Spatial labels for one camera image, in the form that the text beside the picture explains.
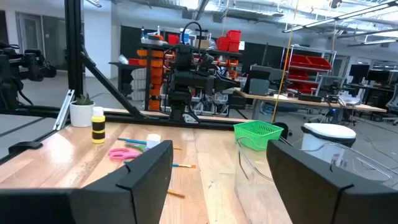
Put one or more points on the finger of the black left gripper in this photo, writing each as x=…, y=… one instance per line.
x=225, y=84

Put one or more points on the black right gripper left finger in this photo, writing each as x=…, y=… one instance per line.
x=93, y=205

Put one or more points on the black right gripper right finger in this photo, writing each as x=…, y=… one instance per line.
x=311, y=199

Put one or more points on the pink scissors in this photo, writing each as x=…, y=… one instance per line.
x=122, y=154

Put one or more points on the purple paint bottle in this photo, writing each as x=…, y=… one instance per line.
x=153, y=140

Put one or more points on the slim paintbrush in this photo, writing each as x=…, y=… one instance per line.
x=175, y=193
x=135, y=146

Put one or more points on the blue pens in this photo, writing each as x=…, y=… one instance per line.
x=130, y=140

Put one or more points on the yellow paint bottle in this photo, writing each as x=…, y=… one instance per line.
x=98, y=127

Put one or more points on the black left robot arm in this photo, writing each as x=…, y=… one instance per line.
x=180, y=102

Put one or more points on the neighbouring black robot arm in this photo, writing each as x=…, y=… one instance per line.
x=18, y=68

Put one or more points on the grey equipment box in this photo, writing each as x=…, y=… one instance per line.
x=258, y=82

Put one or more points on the orange parts bin rack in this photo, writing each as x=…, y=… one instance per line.
x=155, y=71

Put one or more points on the stacked red bins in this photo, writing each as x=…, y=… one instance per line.
x=230, y=40

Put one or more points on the green plastic basket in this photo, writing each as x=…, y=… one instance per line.
x=256, y=133

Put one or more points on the clear plastic bin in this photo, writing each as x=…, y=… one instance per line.
x=248, y=193
x=367, y=168

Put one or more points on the white trash can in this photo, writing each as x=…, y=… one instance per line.
x=326, y=133

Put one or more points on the black side table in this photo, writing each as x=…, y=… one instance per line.
x=124, y=67

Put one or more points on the wooden workbench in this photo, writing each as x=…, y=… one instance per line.
x=295, y=101

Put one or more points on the metal shelf with red bins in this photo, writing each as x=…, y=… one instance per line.
x=308, y=62

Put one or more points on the small black table clamp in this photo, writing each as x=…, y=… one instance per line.
x=25, y=146

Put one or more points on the small plant in white pot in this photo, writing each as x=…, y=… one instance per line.
x=81, y=115

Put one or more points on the silver aluminium bar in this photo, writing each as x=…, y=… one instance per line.
x=63, y=109

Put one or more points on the grey office chair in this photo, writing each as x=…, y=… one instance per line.
x=392, y=105

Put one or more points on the black computer monitor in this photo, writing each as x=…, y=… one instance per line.
x=359, y=73
x=377, y=76

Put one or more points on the black aluminium table frame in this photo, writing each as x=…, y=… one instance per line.
x=74, y=46

